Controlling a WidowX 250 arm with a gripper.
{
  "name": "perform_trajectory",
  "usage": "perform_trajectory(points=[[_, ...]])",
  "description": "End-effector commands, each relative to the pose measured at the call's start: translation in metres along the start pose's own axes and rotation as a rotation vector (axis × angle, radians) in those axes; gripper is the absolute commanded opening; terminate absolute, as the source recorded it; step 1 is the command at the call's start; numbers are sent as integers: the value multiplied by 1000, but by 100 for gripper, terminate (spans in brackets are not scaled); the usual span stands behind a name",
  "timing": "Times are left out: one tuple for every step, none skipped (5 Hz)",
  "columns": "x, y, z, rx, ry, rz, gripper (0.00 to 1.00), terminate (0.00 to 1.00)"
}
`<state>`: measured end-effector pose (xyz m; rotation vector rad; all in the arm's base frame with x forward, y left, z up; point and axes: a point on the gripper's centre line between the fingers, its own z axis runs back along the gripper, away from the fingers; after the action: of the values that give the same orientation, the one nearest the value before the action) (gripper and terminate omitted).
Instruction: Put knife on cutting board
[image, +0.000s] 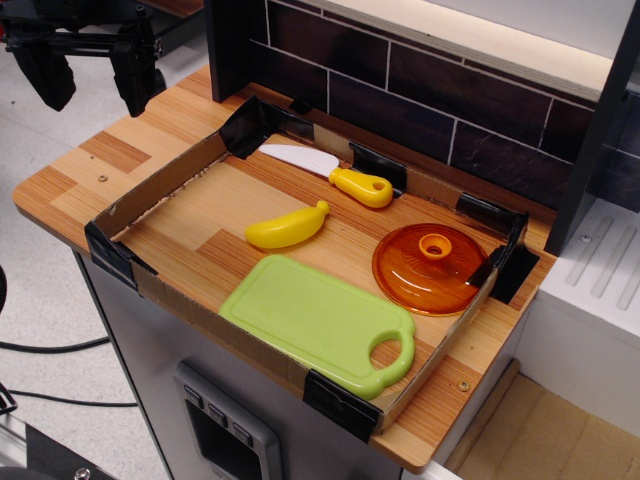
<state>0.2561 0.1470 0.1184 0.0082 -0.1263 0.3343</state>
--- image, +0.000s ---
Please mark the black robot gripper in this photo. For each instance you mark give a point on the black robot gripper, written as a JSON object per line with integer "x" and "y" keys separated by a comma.
{"x": 40, "y": 33}

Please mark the white yellow toy knife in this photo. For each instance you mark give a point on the white yellow toy knife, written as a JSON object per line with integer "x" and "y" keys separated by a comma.
{"x": 370, "y": 190}

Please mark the cardboard fence with black tape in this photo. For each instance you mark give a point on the cardboard fence with black tape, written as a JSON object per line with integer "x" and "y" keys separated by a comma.
{"x": 173, "y": 240}

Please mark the green plastic cutting board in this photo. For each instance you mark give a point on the green plastic cutting board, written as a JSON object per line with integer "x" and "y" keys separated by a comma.
{"x": 354, "y": 338}

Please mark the yellow toy banana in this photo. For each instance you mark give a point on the yellow toy banana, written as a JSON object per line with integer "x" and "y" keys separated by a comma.
{"x": 290, "y": 229}

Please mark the orange transparent pot lid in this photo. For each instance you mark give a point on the orange transparent pot lid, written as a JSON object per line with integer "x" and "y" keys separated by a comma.
{"x": 429, "y": 268}

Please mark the grey toy oven front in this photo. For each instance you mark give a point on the grey toy oven front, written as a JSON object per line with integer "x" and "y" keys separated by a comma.
{"x": 234, "y": 442}

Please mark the white toy sink counter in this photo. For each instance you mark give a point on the white toy sink counter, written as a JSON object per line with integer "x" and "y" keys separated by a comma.
{"x": 581, "y": 337}

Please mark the black vertical post left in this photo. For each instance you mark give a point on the black vertical post left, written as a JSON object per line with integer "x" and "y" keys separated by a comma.
{"x": 231, "y": 26}

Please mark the black vertical post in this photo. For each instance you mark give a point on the black vertical post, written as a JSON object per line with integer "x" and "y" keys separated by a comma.
{"x": 231, "y": 26}
{"x": 593, "y": 160}

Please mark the black vertical post right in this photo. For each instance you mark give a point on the black vertical post right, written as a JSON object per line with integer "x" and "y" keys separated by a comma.
{"x": 593, "y": 160}

